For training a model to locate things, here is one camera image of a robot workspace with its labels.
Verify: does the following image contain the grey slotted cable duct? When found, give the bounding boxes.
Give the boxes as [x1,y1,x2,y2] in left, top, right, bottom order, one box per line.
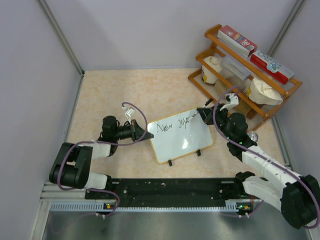
[49,199,253,213]

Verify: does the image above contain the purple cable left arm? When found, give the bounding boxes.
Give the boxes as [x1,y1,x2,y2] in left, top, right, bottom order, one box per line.
[55,101,148,193]

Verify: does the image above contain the red toothpaste box lower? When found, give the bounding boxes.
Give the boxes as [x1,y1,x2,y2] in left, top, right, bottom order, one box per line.
[250,50,295,85]

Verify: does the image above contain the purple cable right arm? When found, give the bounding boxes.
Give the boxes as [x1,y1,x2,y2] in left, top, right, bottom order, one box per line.
[212,85,320,229]

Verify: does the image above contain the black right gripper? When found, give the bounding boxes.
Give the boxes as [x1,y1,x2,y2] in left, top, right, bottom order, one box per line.
[198,103,234,141]

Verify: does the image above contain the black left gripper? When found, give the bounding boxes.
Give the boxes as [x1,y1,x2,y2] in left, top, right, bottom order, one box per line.
[113,119,154,143]

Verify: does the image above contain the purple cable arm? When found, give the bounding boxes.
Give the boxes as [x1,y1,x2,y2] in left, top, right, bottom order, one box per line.
[212,85,320,229]
[55,101,148,193]

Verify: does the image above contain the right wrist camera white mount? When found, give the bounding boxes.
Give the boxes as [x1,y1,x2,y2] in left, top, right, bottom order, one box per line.
[220,93,239,111]

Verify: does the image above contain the red toothpaste box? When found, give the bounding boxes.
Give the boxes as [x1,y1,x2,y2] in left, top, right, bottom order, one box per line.
[250,50,295,85]
[217,25,258,59]

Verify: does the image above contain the black white marker pen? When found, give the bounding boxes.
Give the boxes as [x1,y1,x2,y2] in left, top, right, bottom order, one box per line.
[188,98,213,121]

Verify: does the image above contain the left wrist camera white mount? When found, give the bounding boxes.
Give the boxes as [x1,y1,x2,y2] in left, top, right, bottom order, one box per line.
[122,106,135,123]

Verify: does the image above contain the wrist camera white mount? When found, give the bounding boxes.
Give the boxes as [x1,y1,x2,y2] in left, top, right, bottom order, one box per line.
[220,93,239,111]
[122,106,135,123]

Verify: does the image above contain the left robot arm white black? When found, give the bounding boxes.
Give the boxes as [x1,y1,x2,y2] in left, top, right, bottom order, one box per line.
[49,115,154,199]

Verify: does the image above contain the grey clear plastic box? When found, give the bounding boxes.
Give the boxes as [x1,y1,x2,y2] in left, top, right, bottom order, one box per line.
[220,56,251,91]

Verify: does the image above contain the tan block on shelf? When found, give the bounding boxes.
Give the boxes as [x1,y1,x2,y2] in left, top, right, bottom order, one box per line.
[214,80,229,96]

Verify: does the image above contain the wooden two tier shelf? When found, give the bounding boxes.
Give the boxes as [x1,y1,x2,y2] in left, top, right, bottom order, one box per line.
[195,24,303,130]

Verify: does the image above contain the white board yellow frame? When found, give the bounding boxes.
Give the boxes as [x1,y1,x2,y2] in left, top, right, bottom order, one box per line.
[147,108,214,164]

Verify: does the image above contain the cream paper cup left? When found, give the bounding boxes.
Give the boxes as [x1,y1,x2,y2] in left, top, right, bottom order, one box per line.
[201,55,223,85]

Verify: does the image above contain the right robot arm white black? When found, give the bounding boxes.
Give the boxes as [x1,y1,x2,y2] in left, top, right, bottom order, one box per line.
[196,104,320,229]

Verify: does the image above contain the brown red blocks on shelf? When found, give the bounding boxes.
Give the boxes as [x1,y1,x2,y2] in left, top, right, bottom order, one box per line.
[235,99,257,120]

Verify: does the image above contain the red toothpaste box upper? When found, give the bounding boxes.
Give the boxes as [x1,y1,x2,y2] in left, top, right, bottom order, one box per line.
[217,25,258,59]

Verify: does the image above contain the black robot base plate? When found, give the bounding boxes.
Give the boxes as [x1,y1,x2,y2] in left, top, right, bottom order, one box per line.
[84,177,251,208]

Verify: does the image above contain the black board stand foot right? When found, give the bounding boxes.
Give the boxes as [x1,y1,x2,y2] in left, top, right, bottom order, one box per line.
[196,149,201,157]

